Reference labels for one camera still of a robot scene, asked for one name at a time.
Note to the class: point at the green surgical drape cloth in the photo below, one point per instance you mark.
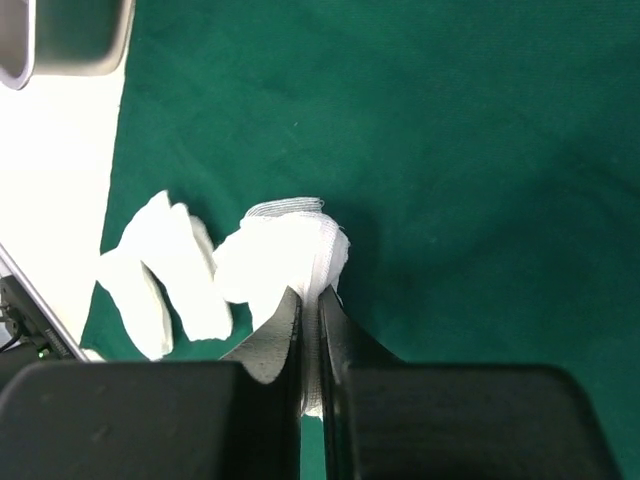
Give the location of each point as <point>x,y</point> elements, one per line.
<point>481,156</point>

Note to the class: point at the stainless steel instrument tray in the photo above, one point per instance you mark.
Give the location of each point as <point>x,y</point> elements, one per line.
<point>62,38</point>

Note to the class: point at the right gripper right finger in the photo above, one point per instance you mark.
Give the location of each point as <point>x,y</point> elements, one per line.
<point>385,418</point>

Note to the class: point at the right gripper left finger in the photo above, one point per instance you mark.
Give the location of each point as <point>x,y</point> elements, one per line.
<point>235,418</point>

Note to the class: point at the white gauze pad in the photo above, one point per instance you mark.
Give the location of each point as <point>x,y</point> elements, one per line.
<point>176,247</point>
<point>287,243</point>
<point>139,302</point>

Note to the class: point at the aluminium front rail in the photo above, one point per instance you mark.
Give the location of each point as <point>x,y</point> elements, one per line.
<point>28,319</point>

